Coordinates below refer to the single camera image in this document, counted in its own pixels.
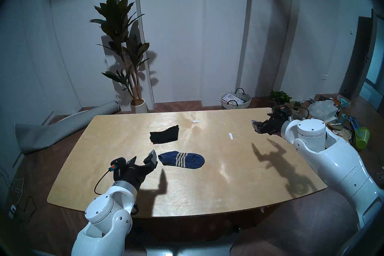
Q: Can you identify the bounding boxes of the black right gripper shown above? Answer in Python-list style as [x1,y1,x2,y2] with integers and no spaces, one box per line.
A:
[251,113,289,136]

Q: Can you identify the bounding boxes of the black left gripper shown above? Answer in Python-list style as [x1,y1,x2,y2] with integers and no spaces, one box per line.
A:
[115,149,158,190]

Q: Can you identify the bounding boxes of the black ankle sock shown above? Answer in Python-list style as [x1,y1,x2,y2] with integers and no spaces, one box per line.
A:
[149,125,180,144]

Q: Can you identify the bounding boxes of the blue beige-striped ankle sock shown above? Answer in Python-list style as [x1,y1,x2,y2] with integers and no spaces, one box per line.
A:
[158,151,205,169]

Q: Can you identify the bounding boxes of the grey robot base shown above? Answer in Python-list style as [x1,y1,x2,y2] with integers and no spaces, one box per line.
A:
[144,227,242,256]

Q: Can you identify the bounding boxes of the small bushy potted plant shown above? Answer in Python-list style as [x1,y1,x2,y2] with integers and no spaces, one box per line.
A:
[269,90,292,106]

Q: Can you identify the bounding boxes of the magazine in basket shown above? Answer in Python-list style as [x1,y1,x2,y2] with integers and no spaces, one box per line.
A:
[223,93,244,104]

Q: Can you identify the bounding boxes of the white plant pot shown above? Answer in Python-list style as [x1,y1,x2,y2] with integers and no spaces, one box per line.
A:
[130,99,148,114]

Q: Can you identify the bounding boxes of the clear crumpled plastic bag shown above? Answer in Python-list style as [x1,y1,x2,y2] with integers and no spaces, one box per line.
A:
[309,100,338,122]

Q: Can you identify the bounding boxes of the wooden cutting board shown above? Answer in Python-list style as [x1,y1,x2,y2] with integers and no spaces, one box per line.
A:
[327,122,351,143]

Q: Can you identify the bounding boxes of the green plastic mesh basket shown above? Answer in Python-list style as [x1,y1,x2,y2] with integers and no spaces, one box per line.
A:
[355,127,371,149]

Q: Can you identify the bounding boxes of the rolled grey carpet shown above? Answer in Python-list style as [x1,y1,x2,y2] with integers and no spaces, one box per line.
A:
[14,100,120,155]

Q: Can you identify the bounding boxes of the dark wooden door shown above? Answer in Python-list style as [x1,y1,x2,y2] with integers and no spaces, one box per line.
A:
[340,17,374,97]

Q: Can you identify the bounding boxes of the tall dark-leaved plant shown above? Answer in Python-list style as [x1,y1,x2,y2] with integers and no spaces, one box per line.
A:
[89,0,150,101]

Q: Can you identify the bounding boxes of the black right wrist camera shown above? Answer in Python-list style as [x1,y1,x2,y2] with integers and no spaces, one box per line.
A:
[271,105,292,119]

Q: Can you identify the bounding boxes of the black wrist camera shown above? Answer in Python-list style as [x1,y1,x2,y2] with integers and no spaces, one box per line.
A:
[271,105,292,119]
[109,157,126,172]

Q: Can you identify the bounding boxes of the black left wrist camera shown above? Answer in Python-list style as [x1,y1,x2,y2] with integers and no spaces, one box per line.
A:
[109,157,126,172]

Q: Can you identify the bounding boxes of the wicker basket with handles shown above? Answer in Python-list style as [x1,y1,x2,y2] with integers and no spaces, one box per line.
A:
[220,88,252,109]

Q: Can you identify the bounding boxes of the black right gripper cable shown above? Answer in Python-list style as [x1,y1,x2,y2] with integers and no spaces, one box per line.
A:
[288,107,309,121]

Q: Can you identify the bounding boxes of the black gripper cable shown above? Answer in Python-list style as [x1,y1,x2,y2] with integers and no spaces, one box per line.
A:
[288,107,309,121]
[94,168,116,196]

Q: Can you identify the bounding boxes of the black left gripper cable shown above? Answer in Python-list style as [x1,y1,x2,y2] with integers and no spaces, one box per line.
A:
[94,168,116,196]

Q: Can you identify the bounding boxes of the black floor cable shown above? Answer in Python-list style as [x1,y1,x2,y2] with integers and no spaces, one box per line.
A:
[15,196,36,223]

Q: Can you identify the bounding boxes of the white floor cable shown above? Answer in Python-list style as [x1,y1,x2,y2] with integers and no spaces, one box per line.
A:
[10,177,24,199]

